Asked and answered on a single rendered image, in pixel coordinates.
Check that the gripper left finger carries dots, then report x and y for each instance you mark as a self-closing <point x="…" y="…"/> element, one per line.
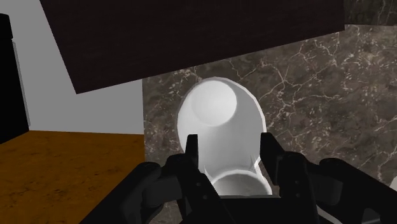
<point x="186" y="183"/>

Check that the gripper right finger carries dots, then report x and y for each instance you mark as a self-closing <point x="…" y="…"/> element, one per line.
<point x="294" y="176"/>

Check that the white cup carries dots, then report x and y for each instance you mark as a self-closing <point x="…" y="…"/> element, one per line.
<point x="218" y="142"/>

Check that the dark wooden cabinet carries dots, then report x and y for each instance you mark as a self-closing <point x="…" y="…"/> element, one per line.
<point x="186" y="37"/>

